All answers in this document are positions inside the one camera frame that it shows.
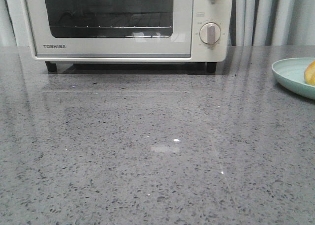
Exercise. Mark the glass oven door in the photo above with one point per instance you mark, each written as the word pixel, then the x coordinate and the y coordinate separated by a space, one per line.
pixel 123 42

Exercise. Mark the golden bread roll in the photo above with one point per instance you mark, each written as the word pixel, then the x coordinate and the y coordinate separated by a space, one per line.
pixel 309 74

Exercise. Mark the lower oven control knob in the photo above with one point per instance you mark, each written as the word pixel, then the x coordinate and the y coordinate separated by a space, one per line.
pixel 210 33

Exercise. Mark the white Toshiba toaster oven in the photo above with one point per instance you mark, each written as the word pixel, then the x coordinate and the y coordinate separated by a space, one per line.
pixel 204 11

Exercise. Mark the grey curtain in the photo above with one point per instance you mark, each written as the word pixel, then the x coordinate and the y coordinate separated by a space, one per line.
pixel 253 22

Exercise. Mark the light green plate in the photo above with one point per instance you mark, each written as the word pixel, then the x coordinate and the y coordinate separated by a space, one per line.
pixel 290 74

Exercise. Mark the metal wire oven rack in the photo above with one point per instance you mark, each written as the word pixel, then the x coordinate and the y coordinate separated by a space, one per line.
pixel 110 20

